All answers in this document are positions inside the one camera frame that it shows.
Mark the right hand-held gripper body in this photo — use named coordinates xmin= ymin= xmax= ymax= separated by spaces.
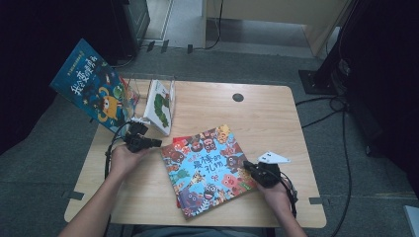
xmin=253 ymin=151 xmax=292 ymax=189

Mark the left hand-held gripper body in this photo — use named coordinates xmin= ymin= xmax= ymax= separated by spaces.
xmin=123 ymin=117 xmax=151 ymax=153

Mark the white caterpillar picture book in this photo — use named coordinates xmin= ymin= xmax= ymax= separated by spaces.
xmin=142 ymin=79 xmax=176 ymax=136

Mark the light blue monster picture book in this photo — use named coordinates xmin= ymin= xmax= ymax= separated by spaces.
xmin=160 ymin=123 xmax=259 ymax=220

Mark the clear acrylic book rack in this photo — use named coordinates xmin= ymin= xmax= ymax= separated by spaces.
xmin=123 ymin=72 xmax=178 ymax=126

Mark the dark blue picture book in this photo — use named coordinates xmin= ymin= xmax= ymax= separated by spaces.
xmin=48 ymin=38 xmax=141 ymax=136

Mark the person's right hand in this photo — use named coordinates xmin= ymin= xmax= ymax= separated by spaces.
xmin=256 ymin=179 xmax=293 ymax=211

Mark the person's left hand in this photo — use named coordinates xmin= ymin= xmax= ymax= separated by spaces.
xmin=109 ymin=144 xmax=149 ymax=181

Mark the black metal stand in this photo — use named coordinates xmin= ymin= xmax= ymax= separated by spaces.
xmin=297 ymin=0 xmax=367 ymax=97

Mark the black equipment cabinet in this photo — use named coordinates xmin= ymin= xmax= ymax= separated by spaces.
xmin=110 ymin=0 xmax=151 ymax=58

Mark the white flat object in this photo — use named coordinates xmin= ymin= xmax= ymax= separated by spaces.
xmin=403 ymin=204 xmax=419 ymax=237

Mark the beige wooden furniture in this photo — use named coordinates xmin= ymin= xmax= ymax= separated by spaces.
xmin=201 ymin=0 xmax=350 ymax=57

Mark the left hand-held gripper black cable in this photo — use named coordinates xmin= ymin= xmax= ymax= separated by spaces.
xmin=104 ymin=120 xmax=134 ymax=237

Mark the long black floor cable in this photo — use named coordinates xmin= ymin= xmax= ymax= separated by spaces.
xmin=330 ymin=98 xmax=353 ymax=237

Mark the black hanging cable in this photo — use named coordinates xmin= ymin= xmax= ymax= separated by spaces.
xmin=204 ymin=0 xmax=225 ymax=51

